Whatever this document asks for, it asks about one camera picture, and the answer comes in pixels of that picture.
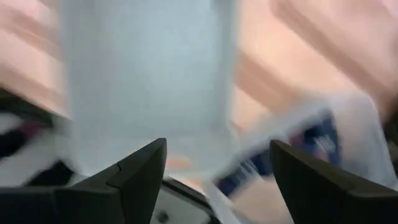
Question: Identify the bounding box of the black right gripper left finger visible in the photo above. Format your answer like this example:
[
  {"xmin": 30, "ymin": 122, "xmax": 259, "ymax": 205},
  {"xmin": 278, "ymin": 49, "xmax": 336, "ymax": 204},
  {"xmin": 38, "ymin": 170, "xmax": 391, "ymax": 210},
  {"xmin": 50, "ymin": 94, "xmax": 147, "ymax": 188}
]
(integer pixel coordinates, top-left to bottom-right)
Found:
[{"xmin": 54, "ymin": 138, "xmax": 168, "ymax": 224}]

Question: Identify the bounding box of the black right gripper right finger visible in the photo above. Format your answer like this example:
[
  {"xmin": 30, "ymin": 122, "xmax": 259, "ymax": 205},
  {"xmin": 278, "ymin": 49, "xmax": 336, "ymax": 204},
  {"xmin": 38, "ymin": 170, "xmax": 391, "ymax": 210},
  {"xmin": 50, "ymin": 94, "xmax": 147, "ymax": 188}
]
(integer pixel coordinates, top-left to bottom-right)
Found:
[{"xmin": 269, "ymin": 139, "xmax": 398, "ymax": 224}]

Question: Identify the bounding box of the dark blue toothpaste tube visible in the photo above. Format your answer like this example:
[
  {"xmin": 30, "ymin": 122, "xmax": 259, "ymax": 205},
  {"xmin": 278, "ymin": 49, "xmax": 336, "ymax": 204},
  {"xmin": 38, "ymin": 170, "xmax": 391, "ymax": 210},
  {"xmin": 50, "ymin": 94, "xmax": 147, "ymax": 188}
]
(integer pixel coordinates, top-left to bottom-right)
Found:
[
  {"xmin": 287, "ymin": 110, "xmax": 342, "ymax": 167},
  {"xmin": 216, "ymin": 149, "xmax": 276, "ymax": 197}
]

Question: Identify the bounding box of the light grey plastic tray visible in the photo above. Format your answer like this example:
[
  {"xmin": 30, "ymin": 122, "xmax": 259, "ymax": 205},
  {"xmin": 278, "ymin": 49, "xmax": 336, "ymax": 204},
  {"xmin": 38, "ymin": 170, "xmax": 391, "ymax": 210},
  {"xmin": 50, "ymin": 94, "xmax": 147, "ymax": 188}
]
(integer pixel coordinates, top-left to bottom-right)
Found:
[{"xmin": 58, "ymin": 0, "xmax": 241, "ymax": 180}]

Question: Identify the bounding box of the small silver camera box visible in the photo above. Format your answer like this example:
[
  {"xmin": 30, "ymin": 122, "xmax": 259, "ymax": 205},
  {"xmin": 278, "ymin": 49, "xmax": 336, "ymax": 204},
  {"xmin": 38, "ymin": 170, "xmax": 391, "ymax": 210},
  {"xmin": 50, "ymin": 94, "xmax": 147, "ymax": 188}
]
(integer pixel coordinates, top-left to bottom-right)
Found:
[{"xmin": 150, "ymin": 179, "xmax": 218, "ymax": 224}]

